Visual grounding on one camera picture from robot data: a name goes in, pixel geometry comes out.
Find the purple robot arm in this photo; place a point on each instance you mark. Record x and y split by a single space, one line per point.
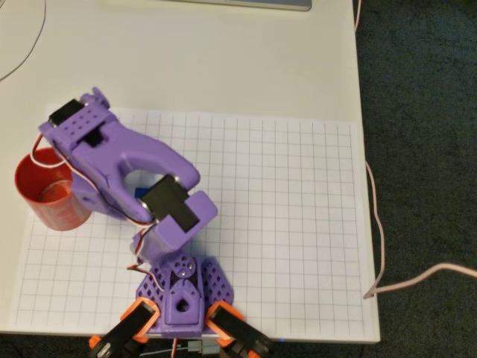
145 149

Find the white grid paper sheet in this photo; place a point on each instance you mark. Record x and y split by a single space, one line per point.
279 205

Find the silver laptop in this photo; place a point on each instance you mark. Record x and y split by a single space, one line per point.
242 3

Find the red printed cup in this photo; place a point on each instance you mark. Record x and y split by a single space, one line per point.
56 212

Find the black orange table clamp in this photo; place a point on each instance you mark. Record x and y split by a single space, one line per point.
238 328
123 332

